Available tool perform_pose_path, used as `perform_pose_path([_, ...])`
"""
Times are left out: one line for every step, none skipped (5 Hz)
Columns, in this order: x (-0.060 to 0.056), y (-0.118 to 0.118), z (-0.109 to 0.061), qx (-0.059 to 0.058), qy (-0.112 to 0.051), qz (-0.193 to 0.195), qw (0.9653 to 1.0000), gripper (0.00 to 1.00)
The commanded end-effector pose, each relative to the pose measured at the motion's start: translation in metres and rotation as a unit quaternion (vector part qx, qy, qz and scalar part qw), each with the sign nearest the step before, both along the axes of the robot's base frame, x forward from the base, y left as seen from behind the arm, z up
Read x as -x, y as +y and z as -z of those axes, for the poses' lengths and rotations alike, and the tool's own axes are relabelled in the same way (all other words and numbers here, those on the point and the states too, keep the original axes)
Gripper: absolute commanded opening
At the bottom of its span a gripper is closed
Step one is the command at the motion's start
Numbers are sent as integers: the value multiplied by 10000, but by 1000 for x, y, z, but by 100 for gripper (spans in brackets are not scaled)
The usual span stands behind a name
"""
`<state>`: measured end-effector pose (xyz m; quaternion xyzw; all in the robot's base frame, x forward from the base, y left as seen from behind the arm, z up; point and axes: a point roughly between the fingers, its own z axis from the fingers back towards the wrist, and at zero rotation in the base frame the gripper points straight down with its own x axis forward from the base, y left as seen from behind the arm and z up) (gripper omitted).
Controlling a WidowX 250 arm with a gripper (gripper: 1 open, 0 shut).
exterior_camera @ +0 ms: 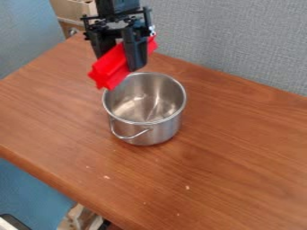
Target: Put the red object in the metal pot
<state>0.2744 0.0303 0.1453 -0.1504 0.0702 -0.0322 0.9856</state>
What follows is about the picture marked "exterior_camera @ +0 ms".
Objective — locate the stainless steel pot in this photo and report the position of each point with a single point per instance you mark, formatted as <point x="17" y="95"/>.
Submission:
<point x="144" y="107"/>

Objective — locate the black and white device corner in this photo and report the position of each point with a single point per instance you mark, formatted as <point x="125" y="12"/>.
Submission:
<point x="10" y="223"/>

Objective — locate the light wooden frame under table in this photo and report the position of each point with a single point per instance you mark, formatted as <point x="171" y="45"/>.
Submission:
<point x="80" y="219"/>

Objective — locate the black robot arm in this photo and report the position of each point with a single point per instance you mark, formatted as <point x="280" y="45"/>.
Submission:
<point x="121" y="20"/>

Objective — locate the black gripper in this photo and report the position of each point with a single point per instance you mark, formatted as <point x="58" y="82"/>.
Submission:
<point x="105" y="26"/>

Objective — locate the red plastic block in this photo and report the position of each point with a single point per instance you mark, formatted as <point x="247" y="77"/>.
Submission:
<point x="110" y="68"/>

